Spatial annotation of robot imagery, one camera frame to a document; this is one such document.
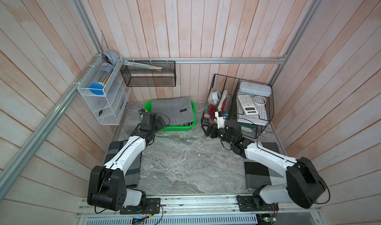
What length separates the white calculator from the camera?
87 centimetres

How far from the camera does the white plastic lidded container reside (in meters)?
0.97

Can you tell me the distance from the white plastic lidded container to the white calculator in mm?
66
